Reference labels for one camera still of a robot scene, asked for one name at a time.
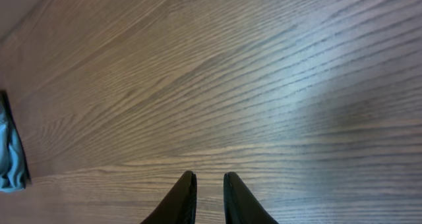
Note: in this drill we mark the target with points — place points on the black printed shirt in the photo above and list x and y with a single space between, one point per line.
14 135

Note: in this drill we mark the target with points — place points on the light blue shirt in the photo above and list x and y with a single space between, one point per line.
10 158

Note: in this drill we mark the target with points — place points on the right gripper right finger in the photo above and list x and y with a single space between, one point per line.
240 206

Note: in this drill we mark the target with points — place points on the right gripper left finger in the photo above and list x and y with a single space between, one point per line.
179 204

